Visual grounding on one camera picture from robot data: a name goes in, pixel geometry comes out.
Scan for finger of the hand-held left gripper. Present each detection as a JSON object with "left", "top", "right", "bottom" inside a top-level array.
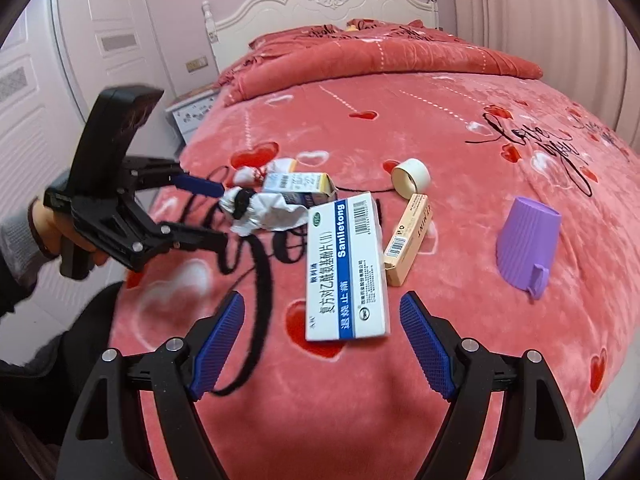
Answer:
[
  {"left": 75, "top": 196, "right": 230, "bottom": 273},
  {"left": 117, "top": 156, "right": 225, "bottom": 211}
]

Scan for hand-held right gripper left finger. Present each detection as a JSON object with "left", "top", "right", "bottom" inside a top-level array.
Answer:
[{"left": 54, "top": 290, "right": 246, "bottom": 480}]

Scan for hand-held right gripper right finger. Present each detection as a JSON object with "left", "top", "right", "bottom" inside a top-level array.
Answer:
[{"left": 399, "top": 291, "right": 586, "bottom": 480}]

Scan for small black object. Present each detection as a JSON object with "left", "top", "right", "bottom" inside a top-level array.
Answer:
[{"left": 232, "top": 187, "right": 256, "bottom": 221}]

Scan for white and red wrapper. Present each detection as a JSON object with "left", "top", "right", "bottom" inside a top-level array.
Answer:
[{"left": 235, "top": 157, "right": 298, "bottom": 186}]

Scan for white paper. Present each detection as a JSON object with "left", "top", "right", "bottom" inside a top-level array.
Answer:
[{"left": 220, "top": 185, "right": 311, "bottom": 237}]

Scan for small white yellow carton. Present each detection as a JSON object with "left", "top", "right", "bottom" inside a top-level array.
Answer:
[{"left": 261, "top": 171, "right": 337, "bottom": 210}]

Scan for slim beige carton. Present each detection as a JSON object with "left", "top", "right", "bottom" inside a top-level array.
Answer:
[{"left": 382, "top": 192, "right": 435, "bottom": 288}]

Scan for large white blue medicine box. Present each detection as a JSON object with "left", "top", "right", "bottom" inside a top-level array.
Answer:
[{"left": 305, "top": 191, "right": 391, "bottom": 343}]

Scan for purple ribbed cup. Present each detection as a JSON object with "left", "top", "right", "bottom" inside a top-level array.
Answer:
[{"left": 495, "top": 196, "right": 562, "bottom": 302}]

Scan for beige tape roll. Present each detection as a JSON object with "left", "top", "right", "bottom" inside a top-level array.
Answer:
[{"left": 390, "top": 157, "right": 431, "bottom": 197}]

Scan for person's left forearm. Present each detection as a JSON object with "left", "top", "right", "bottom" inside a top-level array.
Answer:
[{"left": 0, "top": 215, "right": 61, "bottom": 313}]

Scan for person's left hand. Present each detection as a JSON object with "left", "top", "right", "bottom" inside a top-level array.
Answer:
[{"left": 29, "top": 199, "right": 108, "bottom": 267}]

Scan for white nightstand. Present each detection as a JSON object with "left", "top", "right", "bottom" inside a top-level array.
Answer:
[{"left": 165, "top": 85, "right": 221, "bottom": 146}]

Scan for white wardrobe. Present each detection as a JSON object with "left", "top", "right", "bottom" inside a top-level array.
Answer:
[{"left": 0, "top": 0, "right": 173, "bottom": 311}]

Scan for person's dark trouser leg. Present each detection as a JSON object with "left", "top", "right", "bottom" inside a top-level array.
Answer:
[{"left": 0, "top": 280, "right": 126, "bottom": 461}]

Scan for pink printed pillow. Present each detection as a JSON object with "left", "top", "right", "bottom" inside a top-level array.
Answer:
[
  {"left": 249, "top": 25, "right": 351, "bottom": 51},
  {"left": 347, "top": 18, "right": 426, "bottom": 31}
]

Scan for folded pink quilt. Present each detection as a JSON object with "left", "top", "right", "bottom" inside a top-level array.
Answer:
[{"left": 222, "top": 22, "right": 543, "bottom": 108}]

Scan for pink heart print blanket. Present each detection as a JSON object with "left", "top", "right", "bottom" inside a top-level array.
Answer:
[{"left": 107, "top": 80, "right": 640, "bottom": 480}]

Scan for white carved headboard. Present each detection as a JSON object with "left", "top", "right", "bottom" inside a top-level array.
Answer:
[{"left": 201, "top": 0, "right": 440, "bottom": 76}]

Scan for pale pink curtain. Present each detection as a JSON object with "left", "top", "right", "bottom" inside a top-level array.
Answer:
[{"left": 447, "top": 0, "right": 640, "bottom": 151}]

